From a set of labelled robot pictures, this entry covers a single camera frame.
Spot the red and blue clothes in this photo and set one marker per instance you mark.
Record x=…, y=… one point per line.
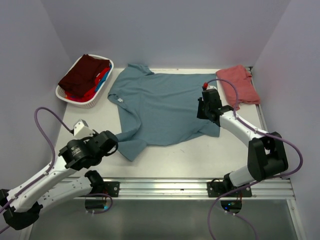
x=99, y=80

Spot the pink folded t shirt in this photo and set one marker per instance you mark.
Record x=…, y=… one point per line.
x=240, y=77

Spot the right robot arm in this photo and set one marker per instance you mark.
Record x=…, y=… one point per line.
x=266, y=155

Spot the white laundry basket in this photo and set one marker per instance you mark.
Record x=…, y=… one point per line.
x=60, y=93

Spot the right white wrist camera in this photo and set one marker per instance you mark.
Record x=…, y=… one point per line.
x=206, y=87

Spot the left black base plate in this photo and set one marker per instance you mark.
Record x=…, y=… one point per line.
x=111, y=188

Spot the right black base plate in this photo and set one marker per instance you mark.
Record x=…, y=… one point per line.
x=217, y=187

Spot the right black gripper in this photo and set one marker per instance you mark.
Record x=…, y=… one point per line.
x=200, y=115

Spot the dark red t shirt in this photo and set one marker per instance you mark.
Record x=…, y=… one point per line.
x=81, y=77

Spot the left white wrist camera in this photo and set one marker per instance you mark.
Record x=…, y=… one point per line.
x=81, y=130

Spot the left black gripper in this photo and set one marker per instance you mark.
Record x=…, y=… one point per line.
x=86, y=139

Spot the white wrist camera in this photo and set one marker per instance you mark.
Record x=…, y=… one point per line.
x=81, y=130
x=206, y=87

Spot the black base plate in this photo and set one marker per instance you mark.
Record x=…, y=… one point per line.
x=111, y=188
x=217, y=187

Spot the blue t shirt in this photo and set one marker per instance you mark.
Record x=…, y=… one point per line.
x=158, y=109

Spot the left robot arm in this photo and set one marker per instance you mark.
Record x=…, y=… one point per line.
x=23, y=205

